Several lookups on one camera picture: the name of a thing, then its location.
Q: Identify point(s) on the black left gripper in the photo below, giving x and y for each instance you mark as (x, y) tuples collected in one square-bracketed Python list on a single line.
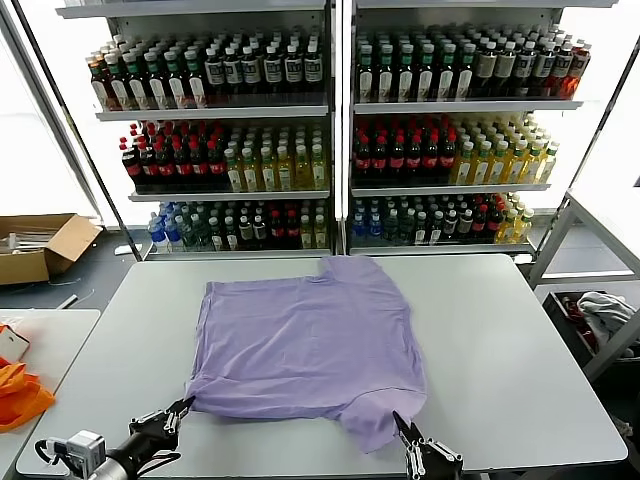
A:
[(152, 434)]

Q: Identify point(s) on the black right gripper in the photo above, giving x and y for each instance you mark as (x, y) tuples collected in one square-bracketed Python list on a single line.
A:
[(440, 467)]

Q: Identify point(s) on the purple t-shirt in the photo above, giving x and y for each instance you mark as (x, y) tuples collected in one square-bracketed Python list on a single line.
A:
[(300, 340)]

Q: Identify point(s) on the orange cloth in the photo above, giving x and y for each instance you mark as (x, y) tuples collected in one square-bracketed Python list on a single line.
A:
[(20, 395)]

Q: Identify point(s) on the grey metal strip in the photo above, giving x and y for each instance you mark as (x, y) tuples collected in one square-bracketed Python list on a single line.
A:
[(67, 301)]

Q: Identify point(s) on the small white orange box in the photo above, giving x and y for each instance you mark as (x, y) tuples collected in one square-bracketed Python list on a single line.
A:
[(12, 345)]

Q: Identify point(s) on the small white floor object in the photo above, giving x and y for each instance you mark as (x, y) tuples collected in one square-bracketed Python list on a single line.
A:
[(121, 249)]

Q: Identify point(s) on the blue water bottle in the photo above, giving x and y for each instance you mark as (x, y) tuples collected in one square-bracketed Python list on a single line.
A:
[(156, 235), (359, 227), (173, 234), (375, 227)]

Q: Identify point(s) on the green water bottle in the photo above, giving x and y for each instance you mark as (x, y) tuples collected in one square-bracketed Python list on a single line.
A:
[(188, 235), (391, 227), (406, 227)]

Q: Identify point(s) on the dark bottle white label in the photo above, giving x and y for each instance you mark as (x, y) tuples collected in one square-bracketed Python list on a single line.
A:
[(421, 230), (231, 237), (436, 229), (216, 237)]

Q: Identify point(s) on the black storage bin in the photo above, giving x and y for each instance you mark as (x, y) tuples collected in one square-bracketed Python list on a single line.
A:
[(562, 320)]

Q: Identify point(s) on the dark drink bottle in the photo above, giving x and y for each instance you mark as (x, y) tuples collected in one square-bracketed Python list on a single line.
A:
[(465, 224), (259, 232), (245, 232), (450, 225)]

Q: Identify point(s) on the open cardboard box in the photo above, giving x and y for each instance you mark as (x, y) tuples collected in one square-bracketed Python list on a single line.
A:
[(70, 245)]

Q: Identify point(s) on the red cloth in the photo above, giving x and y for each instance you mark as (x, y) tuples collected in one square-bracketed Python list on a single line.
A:
[(582, 330)]

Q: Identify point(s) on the cola bottle red cap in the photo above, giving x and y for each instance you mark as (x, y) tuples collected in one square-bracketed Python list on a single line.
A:
[(276, 230), (494, 221), (215, 170), (291, 230), (396, 162), (379, 162), (361, 162), (479, 222), (447, 161), (166, 170), (183, 170), (431, 162), (132, 170), (413, 162), (199, 170), (149, 170)]

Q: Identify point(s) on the yellow juice bottle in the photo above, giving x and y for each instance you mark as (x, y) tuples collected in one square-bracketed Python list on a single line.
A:
[(301, 174), (532, 167), (481, 167), (508, 227), (320, 234), (548, 166), (268, 175), (250, 175), (523, 225), (234, 175), (516, 167), (464, 167), (499, 167), (284, 175), (306, 235), (318, 173)]

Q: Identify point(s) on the grey white cloth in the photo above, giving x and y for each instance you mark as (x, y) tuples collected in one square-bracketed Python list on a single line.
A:
[(605, 310)]

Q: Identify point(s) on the grey metal shelf rack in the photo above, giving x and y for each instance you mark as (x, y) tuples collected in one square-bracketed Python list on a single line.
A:
[(465, 106), (210, 113)]

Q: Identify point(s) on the dark tea bottle green cap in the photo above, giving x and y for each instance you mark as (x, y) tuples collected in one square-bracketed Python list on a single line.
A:
[(196, 86), (426, 75), (176, 87), (465, 75), (385, 75), (119, 87), (406, 75), (446, 75), (365, 75), (156, 87), (136, 87)]

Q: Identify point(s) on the dark bottle blue-print label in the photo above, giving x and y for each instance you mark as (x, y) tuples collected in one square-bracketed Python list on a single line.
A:
[(215, 72), (544, 66), (294, 69), (233, 71), (251, 71), (524, 66), (273, 70), (313, 69), (562, 67)]

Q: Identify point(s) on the dark bottle beige label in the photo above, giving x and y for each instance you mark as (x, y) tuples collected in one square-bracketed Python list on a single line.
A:
[(505, 66), (486, 67)]

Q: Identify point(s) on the orange-red tea bottle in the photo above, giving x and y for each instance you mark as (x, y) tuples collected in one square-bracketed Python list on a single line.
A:
[(579, 70)]

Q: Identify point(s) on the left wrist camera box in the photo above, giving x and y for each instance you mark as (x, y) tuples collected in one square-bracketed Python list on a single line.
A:
[(82, 447)]

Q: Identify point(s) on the grey metal frame cart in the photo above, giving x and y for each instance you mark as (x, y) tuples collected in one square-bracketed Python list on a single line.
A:
[(590, 274)]

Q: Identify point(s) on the black diagonal frame pole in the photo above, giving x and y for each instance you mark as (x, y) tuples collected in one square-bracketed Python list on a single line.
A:
[(79, 135)]

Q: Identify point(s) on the grey diagonal frame pole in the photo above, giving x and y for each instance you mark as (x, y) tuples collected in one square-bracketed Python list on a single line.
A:
[(54, 125)]

